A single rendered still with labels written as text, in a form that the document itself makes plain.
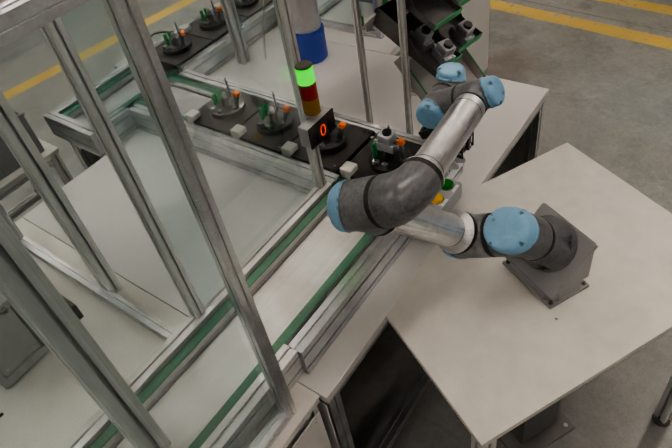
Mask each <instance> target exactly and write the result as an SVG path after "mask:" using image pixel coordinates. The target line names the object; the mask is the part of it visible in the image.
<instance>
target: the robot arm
mask: <svg viewBox="0 0 672 448"><path fill-rule="evenodd" d="M436 78H437V82H436V83H435V84H434V86H433V87H432V89H431V90H430V91H429V93H428V94H427V95H426V96H425V98H424V99H422V100H421V102H420V104H419V106H418V107H417V109H416V117H417V120H418V121H419V123H420V124H421V125H423V127H422V128H421V130H420V131H419V133H418V134H419V135H420V137H421V138H422V140H423V139H427V140H426V141H425V142H424V144H423V145H422V146H421V148H420V149H419V150H418V152H417V153H416V155H415V156H412V157H409V158H407V159H406V160H405V161H404V163H403V164H402V165H401V166H400V167H399V168H397V169H395V170H393V171H390V172H387V173H383V174H377V175H372V176H366V177H361V178H355V179H345V180H344V181H341V182H338V183H336V184H335V185H334V186H333V187H332V188H331V190H330V192H329V194H328V198H327V213H328V217H329V218H330V221H331V223H332V225H333V226H334V227H335V228H336V229H337V230H338V231H341V232H346V233H351V232H364V233H368V234H372V235H376V236H386V235H388V234H390V233H396V234H400V235H403V236H407V237H411V238H415V239H419V240H423V241H427V242H431V243H435V244H439V246H440V248H441V249H443V252H444V253H445V254H446V255H447V256H449V257H451V258H456V259H468V258H493V257H519V258H522V259H524V260H525V261H526V262H527V263H528V264H529V265H530V266H531V267H533V268H535V269H537V270H540V271H543V272H556V271H559V270H561V269H563V268H565V267H566V266H567V265H568V264H569V263H570V262H571V261H572V260H573V258H574V256H575V254H576V251H577V246H578V239H577V235H576V232H575V230H574V228H573V227H572V225H571V224H570V223H569V222H568V221H566V220H564V219H562V218H560V217H557V216H554V215H544V216H537V215H535V214H532V213H530V212H528V211H526V210H524V209H522V208H519V207H512V206H505V207H501V208H498V209H496V210H494V211H493V212H492V213H481V214H472V213H469V212H466V211H463V210H457V209H456V210H452V211H449V212H447V211H444V210H440V209H437V208H434V207H431V206H428V205H429V204H430V203H431V202H432V201H433V200H434V198H435V197H436V196H437V194H438V193H439V192H440V190H441V188H442V187H443V185H444V181H445V180H444V175H445V173H446V172H447V173H449V172H450V170H451V169H453V170H459V169H460V166H459V164H457V163H464V162H465V161H466V160H465V157H463V153H465V151H467V150H468V151H469V150H470V148H471V145H472V146H473V145H474V129H475V128H476V126H477V125H478V123H479V122H480V120H481V119H482V117H483V116H484V114H485V113H486V111H487V110H488V109H489V108H494V107H496V106H500V105H501V104H502V103H503V102H504V99H505V89H504V86H503V84H502V82H501V80H500V79H499V78H498V77H496V76H493V75H492V76H487V77H480V78H479V79H476V80H473V81H469V82H466V74H465V68H464V66H463V65H461V64H460V63H455V62H448V63H444V64H442V65H440V66H439V67H438V69H437V75H436ZM471 136H472V142H471ZM461 154H462V155H461Z"/></svg>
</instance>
